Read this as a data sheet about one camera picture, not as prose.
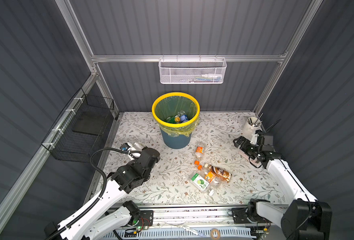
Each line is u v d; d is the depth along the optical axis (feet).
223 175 2.70
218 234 2.29
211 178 2.69
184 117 3.06
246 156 2.55
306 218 1.25
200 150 3.05
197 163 2.95
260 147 2.07
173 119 2.85
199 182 2.67
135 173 1.67
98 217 1.42
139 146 2.27
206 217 2.48
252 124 3.23
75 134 2.38
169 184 2.78
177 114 3.23
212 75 3.00
